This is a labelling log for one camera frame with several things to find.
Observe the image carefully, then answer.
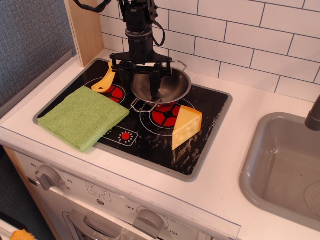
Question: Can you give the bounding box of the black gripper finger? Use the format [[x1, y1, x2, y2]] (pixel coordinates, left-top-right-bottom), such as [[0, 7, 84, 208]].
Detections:
[[149, 71, 163, 98], [118, 67, 135, 89]]

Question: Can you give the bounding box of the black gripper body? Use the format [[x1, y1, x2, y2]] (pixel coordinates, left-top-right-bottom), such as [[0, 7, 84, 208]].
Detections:
[[110, 31, 173, 77]]

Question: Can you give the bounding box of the silver metal pot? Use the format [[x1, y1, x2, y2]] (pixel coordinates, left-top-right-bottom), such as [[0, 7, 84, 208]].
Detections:
[[130, 67, 192, 113]]

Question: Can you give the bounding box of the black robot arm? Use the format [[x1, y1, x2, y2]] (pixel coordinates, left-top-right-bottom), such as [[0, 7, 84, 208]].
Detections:
[[110, 0, 172, 97]]

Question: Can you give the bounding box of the green cloth napkin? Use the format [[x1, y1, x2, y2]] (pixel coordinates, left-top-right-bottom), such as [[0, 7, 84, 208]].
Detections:
[[38, 86, 130, 153]]

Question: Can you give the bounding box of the yellow dish brush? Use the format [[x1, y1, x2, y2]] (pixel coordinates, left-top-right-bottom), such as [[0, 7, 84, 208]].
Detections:
[[91, 61, 116, 93]]

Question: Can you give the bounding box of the yellow cheese wedge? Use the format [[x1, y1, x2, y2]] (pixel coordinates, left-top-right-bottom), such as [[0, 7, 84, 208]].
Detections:
[[172, 105, 203, 150]]

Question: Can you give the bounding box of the black toy stovetop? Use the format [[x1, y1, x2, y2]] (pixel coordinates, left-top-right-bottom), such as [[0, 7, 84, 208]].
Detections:
[[32, 58, 233, 183]]

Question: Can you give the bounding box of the grey left oven knob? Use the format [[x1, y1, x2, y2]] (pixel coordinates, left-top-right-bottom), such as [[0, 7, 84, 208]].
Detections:
[[35, 165, 61, 191]]

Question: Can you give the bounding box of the grey oven knob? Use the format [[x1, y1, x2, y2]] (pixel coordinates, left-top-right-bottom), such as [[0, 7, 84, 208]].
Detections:
[[132, 209, 165, 239], [35, 165, 61, 191]]

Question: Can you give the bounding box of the grey right oven knob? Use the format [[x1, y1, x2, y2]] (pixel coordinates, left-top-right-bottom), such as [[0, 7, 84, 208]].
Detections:
[[132, 209, 165, 239]]

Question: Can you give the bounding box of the grey sink basin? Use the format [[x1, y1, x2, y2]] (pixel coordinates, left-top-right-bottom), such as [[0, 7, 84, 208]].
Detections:
[[239, 112, 320, 231]]

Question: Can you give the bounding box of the grey faucet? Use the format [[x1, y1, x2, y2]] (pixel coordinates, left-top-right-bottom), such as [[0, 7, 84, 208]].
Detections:
[[304, 96, 320, 131]]

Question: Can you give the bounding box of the orange fuzzy object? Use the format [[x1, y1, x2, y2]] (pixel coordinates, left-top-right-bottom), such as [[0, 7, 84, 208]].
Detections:
[[10, 229, 36, 240]]

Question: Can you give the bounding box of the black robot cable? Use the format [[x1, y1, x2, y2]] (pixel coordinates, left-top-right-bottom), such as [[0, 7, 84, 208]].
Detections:
[[72, 0, 166, 47]]

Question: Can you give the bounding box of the wooden side post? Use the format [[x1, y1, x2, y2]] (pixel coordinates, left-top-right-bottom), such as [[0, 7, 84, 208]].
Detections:
[[64, 0, 105, 68]]

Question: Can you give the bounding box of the grey oven door handle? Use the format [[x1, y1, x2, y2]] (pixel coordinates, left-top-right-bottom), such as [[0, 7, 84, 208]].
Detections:
[[69, 210, 139, 240]]

